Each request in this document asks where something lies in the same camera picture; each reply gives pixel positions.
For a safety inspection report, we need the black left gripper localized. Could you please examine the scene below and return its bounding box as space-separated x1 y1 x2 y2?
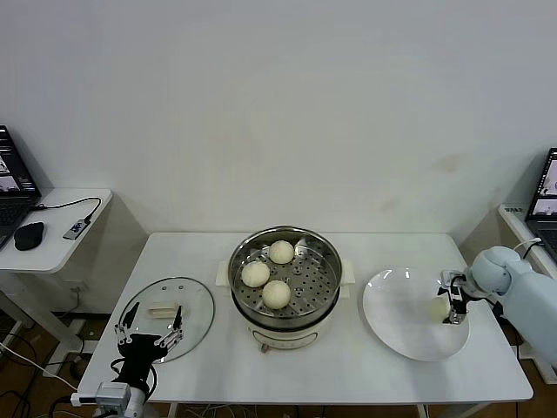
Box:
114 302 185 388

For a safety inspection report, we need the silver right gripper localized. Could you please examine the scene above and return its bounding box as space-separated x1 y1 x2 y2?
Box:
435 269 473 326

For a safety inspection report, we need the white steamed baozi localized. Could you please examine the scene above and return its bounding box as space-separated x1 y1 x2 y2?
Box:
428 296 452 324
241 261 271 288
268 239 295 265
262 280 292 311

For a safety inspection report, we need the glass lid with cream handle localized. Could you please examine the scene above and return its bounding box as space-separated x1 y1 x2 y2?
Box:
117 277 216 362

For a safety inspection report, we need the perforated steel steamer basket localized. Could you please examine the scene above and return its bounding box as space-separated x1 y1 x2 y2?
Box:
228 225 343 331

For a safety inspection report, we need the white round plate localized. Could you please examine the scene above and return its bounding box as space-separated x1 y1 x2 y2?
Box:
362 267 471 362

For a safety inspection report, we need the white side table rounded corner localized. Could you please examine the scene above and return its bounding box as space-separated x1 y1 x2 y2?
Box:
0 187 114 375

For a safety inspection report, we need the small grey usb device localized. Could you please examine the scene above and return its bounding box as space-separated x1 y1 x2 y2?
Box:
63 217 93 241

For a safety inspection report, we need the cream electric cooking pot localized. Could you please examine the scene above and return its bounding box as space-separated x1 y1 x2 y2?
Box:
216 259 356 354

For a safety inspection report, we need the black laptop with narrow screen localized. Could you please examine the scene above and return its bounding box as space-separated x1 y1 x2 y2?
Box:
524 147 557 266

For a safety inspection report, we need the black computer mouse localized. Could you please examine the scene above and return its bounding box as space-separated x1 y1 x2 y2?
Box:
12 221 45 252

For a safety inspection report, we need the black laptop with wide screen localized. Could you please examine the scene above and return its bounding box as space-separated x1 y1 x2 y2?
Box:
0 125 43 252

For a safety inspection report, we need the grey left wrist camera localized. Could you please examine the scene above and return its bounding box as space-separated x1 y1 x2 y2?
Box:
95 381 132 408

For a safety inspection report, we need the white floor cable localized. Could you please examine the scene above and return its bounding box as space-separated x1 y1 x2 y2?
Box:
0 341 82 391

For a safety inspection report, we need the white laptop cable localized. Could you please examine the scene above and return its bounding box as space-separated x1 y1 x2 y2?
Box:
512 237 544 253

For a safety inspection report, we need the black usb cable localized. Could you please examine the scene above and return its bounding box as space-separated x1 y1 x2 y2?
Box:
30 196 103 223

